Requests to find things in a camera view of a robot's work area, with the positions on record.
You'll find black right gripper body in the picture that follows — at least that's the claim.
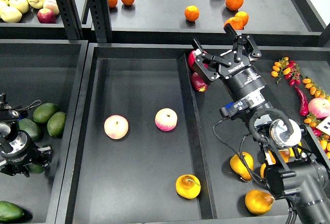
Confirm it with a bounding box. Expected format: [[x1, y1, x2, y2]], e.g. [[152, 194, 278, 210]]
[[218, 50, 266, 101]]

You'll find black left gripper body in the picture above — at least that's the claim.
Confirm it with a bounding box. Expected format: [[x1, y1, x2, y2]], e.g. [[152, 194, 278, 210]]
[[1, 136, 41, 169]]

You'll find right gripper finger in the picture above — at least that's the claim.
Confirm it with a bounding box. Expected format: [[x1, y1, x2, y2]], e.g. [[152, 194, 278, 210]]
[[224, 24, 260, 62], [192, 38, 231, 85]]

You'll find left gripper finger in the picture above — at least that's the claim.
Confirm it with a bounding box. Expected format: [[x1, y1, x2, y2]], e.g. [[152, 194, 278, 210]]
[[1, 160, 30, 178], [37, 145, 53, 167]]

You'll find dark green avocado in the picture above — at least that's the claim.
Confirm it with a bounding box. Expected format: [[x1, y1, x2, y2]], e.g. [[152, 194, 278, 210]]
[[19, 118, 42, 141], [27, 163, 44, 174]]

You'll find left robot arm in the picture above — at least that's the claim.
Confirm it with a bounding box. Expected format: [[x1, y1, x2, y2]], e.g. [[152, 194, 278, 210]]
[[1, 93, 53, 177]]

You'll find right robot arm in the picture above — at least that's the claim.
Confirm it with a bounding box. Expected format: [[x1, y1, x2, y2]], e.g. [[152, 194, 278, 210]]
[[192, 24, 329, 223]]

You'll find green avocado top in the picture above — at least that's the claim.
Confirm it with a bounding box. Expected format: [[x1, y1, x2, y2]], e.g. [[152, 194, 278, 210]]
[[33, 102, 59, 124]]

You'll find green avocado bottom left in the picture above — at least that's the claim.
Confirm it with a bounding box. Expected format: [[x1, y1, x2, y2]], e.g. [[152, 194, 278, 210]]
[[1, 201, 24, 222]]

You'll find yellow pear with stem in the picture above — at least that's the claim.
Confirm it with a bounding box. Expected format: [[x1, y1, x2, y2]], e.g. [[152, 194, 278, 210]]
[[269, 149, 291, 164]]

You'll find yellow pear hidden middle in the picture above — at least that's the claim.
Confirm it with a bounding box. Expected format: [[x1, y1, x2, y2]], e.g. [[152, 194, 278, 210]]
[[260, 163, 266, 179]]

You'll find yellow pear bottom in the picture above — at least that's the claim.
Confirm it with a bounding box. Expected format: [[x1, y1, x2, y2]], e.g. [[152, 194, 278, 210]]
[[244, 189, 275, 215]]

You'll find bright red apple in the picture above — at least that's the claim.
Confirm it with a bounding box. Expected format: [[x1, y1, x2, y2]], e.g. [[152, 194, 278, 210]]
[[188, 50, 195, 71]]

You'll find orange front right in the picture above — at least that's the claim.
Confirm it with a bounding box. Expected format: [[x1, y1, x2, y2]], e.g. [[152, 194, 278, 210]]
[[224, 17, 244, 30]]

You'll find dark red apple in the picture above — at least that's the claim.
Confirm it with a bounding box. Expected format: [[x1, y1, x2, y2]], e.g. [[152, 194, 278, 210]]
[[190, 72, 208, 92]]

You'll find orange behind front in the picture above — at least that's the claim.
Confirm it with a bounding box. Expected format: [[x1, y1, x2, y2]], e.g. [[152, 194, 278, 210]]
[[235, 11, 249, 26]]

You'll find large orange right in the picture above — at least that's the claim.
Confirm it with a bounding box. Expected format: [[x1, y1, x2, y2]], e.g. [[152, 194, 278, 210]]
[[225, 0, 244, 11]]

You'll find cherry tomato bunch upper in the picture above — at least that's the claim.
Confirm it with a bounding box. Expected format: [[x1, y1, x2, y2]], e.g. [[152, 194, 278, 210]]
[[271, 57, 301, 86]]

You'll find orange centre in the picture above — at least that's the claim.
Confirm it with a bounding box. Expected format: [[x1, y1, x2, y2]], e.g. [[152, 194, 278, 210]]
[[184, 5, 200, 22]]

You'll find pink apple centre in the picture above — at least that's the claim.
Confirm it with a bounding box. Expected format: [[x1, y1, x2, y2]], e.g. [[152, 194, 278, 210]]
[[155, 108, 177, 132]]

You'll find pink apple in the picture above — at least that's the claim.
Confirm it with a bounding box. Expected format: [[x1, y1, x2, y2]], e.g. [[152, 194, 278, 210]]
[[104, 115, 129, 140], [155, 108, 177, 132]]

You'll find red chili pepper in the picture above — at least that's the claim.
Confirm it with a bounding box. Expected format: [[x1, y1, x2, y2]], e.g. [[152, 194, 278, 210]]
[[294, 87, 309, 116]]

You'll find orange cherry tomato bunch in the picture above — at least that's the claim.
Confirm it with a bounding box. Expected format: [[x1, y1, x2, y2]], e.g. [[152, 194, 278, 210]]
[[302, 78, 329, 100]]

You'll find pink apple left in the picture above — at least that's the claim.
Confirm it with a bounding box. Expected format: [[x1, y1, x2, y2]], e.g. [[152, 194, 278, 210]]
[[104, 115, 129, 140]]

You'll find black left tray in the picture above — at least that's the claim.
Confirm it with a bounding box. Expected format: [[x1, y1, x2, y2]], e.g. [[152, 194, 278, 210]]
[[1, 40, 88, 223]]

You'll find black tray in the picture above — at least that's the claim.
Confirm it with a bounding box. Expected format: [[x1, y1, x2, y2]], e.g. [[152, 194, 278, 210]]
[[55, 43, 330, 224], [1, 40, 88, 223]]

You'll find pink peach right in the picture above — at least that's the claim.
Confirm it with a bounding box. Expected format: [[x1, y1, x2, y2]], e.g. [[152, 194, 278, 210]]
[[308, 97, 329, 119]]

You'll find black upper right shelf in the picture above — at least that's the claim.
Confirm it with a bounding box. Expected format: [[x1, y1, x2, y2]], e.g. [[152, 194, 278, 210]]
[[109, 0, 329, 46]]

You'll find black shelf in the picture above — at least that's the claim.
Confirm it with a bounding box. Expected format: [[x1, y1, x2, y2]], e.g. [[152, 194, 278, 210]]
[[109, 0, 329, 46], [1, 0, 92, 40]]

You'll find white label card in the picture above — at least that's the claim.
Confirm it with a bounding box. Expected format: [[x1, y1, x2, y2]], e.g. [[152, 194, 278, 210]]
[[316, 116, 330, 135]]

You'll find black middle tray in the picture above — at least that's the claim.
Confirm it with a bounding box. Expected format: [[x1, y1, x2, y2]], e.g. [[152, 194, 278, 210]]
[[55, 43, 330, 224]]

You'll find cherry tomato bunch lower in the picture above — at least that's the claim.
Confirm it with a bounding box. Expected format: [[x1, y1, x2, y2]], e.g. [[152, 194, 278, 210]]
[[304, 112, 329, 159]]

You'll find black upper left shelf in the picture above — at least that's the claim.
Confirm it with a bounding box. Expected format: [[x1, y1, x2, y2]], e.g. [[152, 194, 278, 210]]
[[1, 0, 92, 40]]

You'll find red apple on shelf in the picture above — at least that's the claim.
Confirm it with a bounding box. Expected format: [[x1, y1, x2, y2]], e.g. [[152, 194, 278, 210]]
[[37, 8, 56, 24]]

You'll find black perforated post right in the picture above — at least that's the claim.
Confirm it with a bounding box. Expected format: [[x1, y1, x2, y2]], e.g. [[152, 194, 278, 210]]
[[87, 0, 112, 43]]

